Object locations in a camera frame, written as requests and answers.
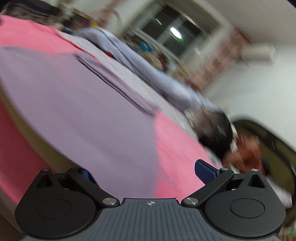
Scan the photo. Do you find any patterned black storage bag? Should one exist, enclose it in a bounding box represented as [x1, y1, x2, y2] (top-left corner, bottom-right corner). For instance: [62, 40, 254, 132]
[1, 0, 60, 25]

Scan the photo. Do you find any red plaid shirt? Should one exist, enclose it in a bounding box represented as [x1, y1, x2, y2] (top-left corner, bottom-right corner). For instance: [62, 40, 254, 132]
[222, 134, 265, 176]

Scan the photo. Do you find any lilac patterned bed sheet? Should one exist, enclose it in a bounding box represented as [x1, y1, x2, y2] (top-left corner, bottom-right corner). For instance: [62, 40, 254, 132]
[56, 31, 204, 142]

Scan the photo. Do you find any pink floral right curtain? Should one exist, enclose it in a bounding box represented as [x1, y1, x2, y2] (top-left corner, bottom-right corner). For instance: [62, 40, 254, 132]
[187, 28, 250, 92]

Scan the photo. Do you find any dark bed headboard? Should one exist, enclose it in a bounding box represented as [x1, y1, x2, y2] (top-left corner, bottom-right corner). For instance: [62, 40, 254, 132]
[231, 119, 296, 200]

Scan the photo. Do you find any white air conditioner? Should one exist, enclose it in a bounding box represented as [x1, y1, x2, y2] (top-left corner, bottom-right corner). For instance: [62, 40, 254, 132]
[241, 43, 278, 62]

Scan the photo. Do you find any purple fleece sweater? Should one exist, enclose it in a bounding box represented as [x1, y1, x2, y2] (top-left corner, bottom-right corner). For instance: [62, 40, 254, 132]
[1, 47, 159, 199]

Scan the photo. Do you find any lavender blue duvet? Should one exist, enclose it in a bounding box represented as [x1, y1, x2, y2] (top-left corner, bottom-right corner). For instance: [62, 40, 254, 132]
[74, 28, 223, 113]

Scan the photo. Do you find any window with grille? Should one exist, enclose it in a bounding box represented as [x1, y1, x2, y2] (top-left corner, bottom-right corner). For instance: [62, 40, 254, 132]
[126, 1, 233, 62]

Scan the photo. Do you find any black and beige jacket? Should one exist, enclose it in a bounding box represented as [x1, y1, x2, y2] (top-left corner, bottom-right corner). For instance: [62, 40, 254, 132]
[185, 106, 233, 160]

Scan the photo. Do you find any pink fleece blanket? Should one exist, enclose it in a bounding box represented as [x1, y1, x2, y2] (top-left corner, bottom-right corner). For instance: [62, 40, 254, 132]
[1, 16, 209, 203]

